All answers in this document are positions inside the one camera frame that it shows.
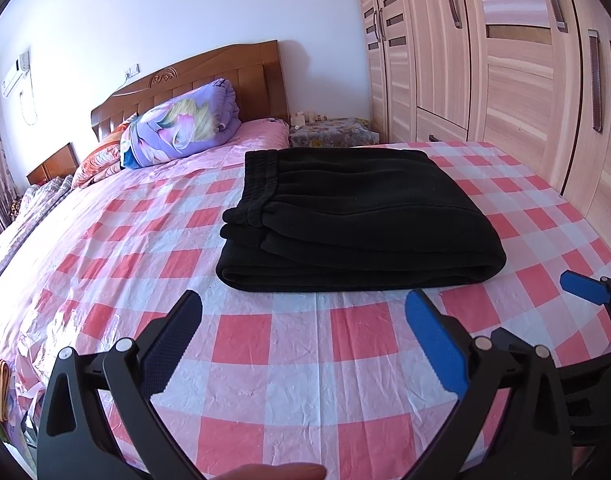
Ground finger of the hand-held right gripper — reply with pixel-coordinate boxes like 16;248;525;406
559;269;611;351
490;327;536;357

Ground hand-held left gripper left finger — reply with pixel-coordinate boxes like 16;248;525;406
36;290;204;480

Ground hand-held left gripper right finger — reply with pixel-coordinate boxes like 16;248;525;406
405;288;573;480

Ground black pants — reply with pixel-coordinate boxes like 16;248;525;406
216;147;507;295

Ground person's left hand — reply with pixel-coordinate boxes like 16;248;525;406
208;462;329;480

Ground pink checkered plastic bed cover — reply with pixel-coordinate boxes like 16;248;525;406
0;140;611;480

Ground orange floral pillow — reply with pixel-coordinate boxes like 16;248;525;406
72;112;139;190

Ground grey floral blanket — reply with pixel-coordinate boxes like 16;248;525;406
0;175;76;291

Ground small wooden headboard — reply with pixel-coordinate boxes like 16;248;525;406
26;142;81;186

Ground folded purple floral quilt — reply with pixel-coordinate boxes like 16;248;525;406
120;78;242;170

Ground pink bed sheet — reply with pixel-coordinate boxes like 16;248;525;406
73;117;291;188

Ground nightstand with floral cloth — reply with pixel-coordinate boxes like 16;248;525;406
289;117;381;150

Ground light wooden wardrobe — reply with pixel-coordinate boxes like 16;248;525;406
353;0;611;241

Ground large wooden headboard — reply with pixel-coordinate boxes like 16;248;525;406
90;40;290;143

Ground white air conditioner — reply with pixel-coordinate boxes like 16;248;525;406
0;50;32;99

